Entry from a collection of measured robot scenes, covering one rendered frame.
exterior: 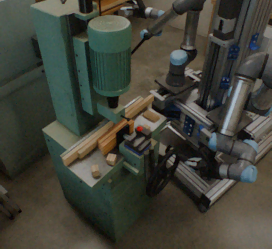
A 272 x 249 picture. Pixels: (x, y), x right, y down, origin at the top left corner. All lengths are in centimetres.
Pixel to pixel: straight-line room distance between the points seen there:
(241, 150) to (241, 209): 116
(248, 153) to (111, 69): 70
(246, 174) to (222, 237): 106
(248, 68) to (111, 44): 59
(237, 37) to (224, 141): 70
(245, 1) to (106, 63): 88
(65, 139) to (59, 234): 85
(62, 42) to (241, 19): 100
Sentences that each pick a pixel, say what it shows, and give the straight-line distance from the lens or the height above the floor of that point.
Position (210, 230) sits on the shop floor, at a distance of 216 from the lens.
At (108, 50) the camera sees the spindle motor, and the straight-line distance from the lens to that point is 103.
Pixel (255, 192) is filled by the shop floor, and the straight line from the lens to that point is 246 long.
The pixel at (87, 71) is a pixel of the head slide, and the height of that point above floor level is 127.
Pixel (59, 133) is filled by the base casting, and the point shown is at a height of 80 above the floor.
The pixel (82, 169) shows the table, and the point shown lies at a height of 90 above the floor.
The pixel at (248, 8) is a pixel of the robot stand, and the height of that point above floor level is 144.
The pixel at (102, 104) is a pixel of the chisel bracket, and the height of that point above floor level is 107.
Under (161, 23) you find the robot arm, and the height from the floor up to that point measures 124.
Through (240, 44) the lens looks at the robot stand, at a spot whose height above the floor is 123.
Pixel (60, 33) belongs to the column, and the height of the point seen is 144.
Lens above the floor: 191
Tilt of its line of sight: 42 degrees down
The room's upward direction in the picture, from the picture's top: 2 degrees clockwise
